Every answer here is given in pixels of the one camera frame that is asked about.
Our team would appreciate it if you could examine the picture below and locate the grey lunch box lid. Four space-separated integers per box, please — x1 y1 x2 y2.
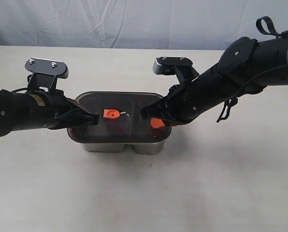
67 91 172 144

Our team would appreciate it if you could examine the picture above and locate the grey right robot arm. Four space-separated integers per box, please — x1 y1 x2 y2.
141 30 288 125

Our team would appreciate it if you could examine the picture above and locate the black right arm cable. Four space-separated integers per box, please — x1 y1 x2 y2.
216 16 288 123

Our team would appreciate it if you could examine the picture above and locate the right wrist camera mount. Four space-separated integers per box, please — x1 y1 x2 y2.
152 57 199 84

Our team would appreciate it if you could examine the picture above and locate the steel two-compartment lunch box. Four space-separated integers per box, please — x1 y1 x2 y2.
80 140 166 155

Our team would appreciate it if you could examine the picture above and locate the white backdrop cloth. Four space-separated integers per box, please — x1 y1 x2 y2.
0 0 288 50

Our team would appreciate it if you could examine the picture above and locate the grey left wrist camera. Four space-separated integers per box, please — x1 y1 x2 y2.
25 58 69 95

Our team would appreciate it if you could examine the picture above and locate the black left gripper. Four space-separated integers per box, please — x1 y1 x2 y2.
26 90 99 130

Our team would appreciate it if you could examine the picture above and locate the red toy sausage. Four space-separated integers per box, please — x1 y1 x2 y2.
108 118 129 136

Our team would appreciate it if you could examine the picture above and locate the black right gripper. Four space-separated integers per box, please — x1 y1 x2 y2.
141 65 239 129

